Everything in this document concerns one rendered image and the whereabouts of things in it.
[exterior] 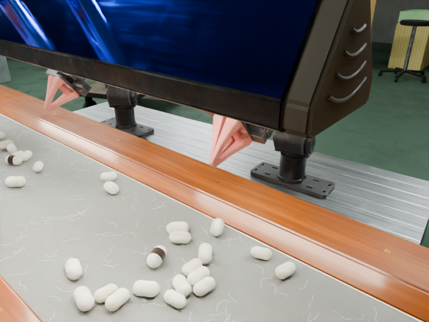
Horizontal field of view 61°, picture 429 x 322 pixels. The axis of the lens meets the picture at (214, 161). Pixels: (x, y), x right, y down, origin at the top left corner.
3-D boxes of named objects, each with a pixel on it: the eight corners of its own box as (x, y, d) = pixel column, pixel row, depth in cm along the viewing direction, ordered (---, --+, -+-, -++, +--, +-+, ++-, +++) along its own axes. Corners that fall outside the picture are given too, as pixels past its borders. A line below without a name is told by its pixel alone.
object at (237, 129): (214, 159, 52) (244, 107, 55) (179, 146, 57) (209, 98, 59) (232, 179, 58) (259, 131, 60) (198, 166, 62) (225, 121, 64)
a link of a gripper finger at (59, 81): (39, 103, 80) (64, 70, 83) (25, 97, 85) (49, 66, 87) (62, 120, 86) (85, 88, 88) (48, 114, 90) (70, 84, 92)
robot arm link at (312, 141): (311, 138, 78) (319, 130, 82) (273, 130, 82) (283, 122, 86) (308, 164, 81) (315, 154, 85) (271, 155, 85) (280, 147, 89)
